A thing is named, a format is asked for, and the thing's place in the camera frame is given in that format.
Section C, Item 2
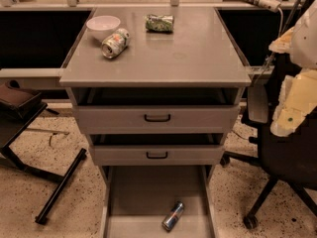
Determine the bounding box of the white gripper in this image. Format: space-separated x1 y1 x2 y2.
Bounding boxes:
267 27 317 138

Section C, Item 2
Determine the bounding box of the top grey drawer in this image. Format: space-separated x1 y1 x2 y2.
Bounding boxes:
74 88 239 134

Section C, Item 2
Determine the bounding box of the white bowl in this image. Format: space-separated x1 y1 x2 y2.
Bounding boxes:
86 15 121 42

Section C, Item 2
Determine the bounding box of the white power cable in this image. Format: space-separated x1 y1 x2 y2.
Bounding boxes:
277 7 285 38

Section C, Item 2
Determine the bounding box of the black office chair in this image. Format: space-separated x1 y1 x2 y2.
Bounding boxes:
221 55 317 229

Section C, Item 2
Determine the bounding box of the grey drawer cabinet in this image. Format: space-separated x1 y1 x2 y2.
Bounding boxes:
58 5 253 238

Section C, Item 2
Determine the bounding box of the grey drawer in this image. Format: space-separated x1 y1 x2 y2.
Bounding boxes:
74 88 239 134
98 166 219 238
89 133 224 166

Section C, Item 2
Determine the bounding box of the blue silver redbull can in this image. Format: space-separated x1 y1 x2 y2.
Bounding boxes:
161 201 185 232

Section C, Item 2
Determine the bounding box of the white orange soda can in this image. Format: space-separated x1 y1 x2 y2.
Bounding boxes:
101 28 131 59

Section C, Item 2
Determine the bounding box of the green soda can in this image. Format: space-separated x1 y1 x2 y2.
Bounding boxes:
145 14 174 33

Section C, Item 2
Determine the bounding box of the black chair on left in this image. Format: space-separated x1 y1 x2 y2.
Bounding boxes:
0 80 86 225

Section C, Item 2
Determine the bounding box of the middle grey drawer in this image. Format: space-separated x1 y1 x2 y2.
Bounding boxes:
89 133 224 166

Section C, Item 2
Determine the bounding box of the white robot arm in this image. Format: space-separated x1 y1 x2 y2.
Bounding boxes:
268 0 317 137

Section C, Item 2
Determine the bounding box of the bottom grey drawer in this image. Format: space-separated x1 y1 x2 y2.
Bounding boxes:
98 166 219 238

